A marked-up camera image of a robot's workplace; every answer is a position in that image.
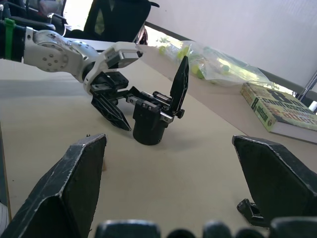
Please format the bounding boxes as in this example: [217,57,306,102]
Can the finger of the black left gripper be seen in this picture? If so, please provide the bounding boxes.
[90,93,132,132]
[114,86,142,100]

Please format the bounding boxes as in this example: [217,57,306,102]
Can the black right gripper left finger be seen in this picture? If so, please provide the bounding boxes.
[0,133,108,238]

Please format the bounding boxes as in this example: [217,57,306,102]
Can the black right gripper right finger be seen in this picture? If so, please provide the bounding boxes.
[232,134,317,221]

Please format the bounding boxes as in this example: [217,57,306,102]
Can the black workpiece gripper body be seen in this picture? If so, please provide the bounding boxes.
[125,90,186,146]

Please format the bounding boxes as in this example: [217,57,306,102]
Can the black plastic finger piece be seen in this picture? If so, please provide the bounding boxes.
[169,56,190,117]
[236,198,270,228]

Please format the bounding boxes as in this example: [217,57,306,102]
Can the black mesh office chair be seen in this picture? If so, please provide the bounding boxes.
[70,0,152,45]

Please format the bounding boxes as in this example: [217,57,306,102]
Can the green paperback book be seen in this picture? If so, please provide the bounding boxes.
[239,82,317,145]

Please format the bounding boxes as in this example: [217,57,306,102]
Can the clear plastic bag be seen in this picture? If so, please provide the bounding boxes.
[157,37,270,87]

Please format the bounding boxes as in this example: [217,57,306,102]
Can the black chair with chrome armrest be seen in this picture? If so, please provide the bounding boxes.
[0,0,69,32]

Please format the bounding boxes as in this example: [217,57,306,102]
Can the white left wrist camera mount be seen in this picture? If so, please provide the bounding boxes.
[83,41,144,96]

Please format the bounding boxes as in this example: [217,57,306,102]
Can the black white twisted cable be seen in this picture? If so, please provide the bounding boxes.
[299,70,317,102]

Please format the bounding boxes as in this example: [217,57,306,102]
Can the green strap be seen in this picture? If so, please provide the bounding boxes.
[3,17,17,60]

